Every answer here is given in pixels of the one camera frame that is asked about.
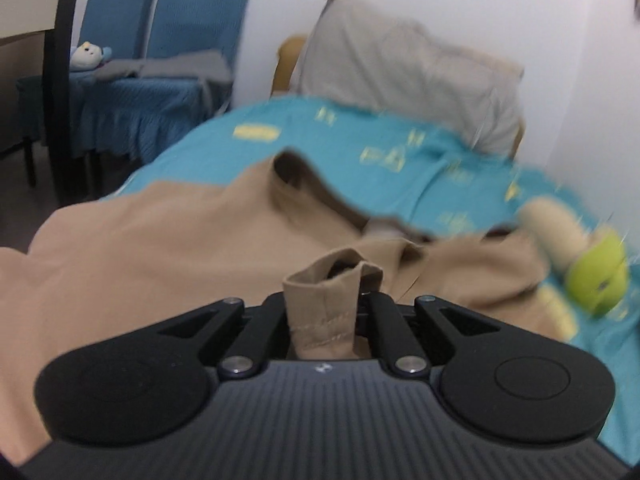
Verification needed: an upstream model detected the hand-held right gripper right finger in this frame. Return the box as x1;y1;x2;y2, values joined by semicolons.
356;291;501;378

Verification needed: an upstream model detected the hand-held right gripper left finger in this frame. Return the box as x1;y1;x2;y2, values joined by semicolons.
159;294;292;379

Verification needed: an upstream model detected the tan garment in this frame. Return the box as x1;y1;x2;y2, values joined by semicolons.
0;150;568;467

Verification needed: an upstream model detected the teal printed bed sheet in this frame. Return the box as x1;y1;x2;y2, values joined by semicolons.
102;96;640;467

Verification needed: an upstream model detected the green and beige plush toy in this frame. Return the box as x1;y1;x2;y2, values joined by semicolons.
519;197;630;317

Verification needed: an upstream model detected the grey pillow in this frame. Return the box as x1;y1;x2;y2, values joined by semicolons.
291;0;525;157

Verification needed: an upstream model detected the yellow wooden headboard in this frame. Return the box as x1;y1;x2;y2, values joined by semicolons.
271;35;308;98

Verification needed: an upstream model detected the grey folded cloth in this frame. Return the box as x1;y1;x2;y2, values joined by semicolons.
95;50;235;111

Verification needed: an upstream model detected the blue covered chair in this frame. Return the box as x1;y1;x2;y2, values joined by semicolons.
16;0;161;186
145;0;258;116

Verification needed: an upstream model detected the small white plush toy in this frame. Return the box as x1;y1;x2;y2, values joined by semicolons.
69;41;113;72

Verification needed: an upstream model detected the dark wooden table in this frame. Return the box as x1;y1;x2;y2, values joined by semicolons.
0;0;81;206

